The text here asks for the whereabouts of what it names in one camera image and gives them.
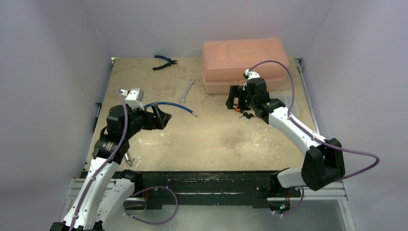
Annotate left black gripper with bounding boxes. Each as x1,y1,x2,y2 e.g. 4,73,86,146
123,103,170,139

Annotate black head padlock keys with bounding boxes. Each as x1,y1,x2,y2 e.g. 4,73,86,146
239,112,254,124

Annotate blue cable lock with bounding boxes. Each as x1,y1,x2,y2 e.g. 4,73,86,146
124,102,198,163

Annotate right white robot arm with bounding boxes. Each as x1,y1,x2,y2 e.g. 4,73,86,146
226,78,345,196

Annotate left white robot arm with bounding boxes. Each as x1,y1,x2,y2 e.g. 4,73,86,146
50,104,172,231

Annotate silver open end wrench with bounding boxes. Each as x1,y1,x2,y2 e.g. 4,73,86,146
178,79,196,103

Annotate pink translucent plastic toolbox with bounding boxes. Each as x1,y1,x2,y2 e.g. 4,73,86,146
201,38,290,94

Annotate clear plastic screw organizer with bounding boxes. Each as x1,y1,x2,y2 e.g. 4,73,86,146
269,91,300,117

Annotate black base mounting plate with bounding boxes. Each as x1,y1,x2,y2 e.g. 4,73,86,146
79,170,306,211

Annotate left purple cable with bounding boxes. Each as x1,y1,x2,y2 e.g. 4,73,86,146
68,89,129,231

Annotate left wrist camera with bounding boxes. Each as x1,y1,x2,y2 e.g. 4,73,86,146
119,88,145,110

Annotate blue handled pliers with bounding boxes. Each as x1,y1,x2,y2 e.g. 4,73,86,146
152,55,178,71

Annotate black handle tool at edge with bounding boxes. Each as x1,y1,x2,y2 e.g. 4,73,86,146
92,102,102,132

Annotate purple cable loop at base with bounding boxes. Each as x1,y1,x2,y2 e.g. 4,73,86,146
123,186,179,226

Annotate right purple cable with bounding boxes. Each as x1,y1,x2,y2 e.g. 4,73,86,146
248,60,381,182

